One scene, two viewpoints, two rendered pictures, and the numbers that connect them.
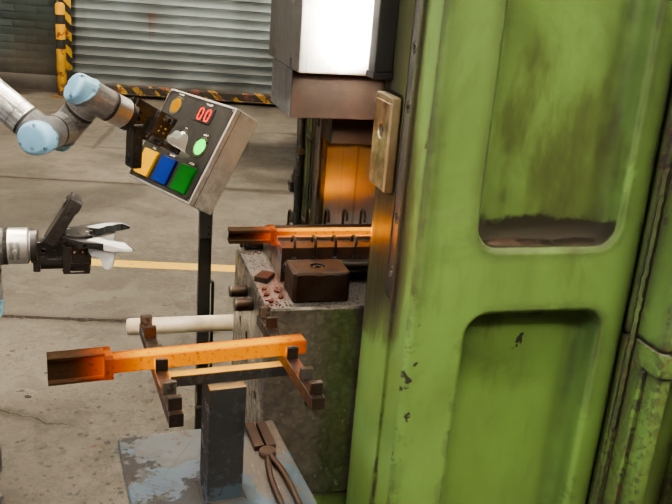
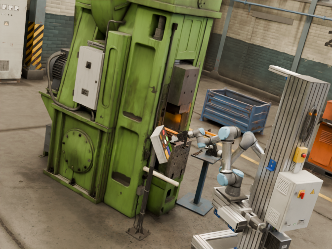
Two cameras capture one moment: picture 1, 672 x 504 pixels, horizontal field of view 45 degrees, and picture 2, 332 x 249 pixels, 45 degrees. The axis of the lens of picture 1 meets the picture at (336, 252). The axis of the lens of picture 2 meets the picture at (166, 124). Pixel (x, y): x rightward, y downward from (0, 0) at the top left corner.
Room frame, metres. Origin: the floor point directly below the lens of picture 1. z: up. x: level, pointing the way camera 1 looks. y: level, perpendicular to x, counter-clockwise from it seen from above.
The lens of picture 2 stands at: (4.70, 3.15, 2.48)
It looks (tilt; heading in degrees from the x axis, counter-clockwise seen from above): 18 degrees down; 228
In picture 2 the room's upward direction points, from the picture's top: 12 degrees clockwise
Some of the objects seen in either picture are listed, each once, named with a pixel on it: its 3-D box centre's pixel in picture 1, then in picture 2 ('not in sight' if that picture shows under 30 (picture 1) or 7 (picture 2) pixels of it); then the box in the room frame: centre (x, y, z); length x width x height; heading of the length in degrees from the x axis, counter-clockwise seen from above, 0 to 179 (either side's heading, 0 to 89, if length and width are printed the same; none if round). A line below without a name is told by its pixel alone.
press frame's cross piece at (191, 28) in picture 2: not in sight; (173, 33); (1.80, -0.21, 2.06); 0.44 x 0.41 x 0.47; 107
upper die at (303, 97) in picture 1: (375, 90); (168, 102); (1.80, -0.06, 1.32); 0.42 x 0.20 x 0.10; 107
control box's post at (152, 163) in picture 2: (203, 318); (147, 188); (2.25, 0.38, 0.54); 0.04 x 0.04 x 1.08; 17
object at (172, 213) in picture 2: not in sight; (164, 213); (1.73, 0.19, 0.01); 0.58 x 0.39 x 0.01; 17
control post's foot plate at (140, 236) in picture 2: not in sight; (139, 228); (2.25, 0.38, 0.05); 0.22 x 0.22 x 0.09; 17
